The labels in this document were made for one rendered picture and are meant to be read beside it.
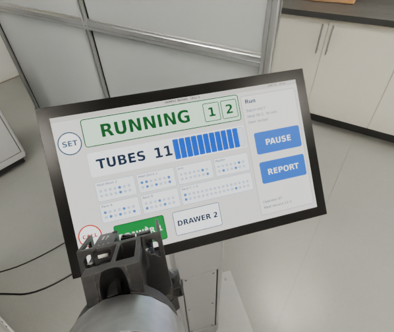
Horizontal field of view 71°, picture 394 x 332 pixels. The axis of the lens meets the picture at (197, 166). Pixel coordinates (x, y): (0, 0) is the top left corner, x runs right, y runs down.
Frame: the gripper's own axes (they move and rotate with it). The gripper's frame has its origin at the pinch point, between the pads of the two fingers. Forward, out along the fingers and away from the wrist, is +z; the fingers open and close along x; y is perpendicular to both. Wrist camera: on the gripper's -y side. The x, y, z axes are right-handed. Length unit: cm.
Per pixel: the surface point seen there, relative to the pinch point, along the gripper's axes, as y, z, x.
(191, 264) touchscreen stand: -18.9, 40.4, -9.8
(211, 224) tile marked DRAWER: -1.5, 14.8, -13.3
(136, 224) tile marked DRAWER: 1.9, 14.8, 0.7
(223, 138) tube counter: 14.4, 14.9, -18.9
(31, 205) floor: -3, 167, 79
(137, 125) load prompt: 19.8, 14.9, -3.2
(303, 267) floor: -61, 99, -74
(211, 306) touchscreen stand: -46, 63, -16
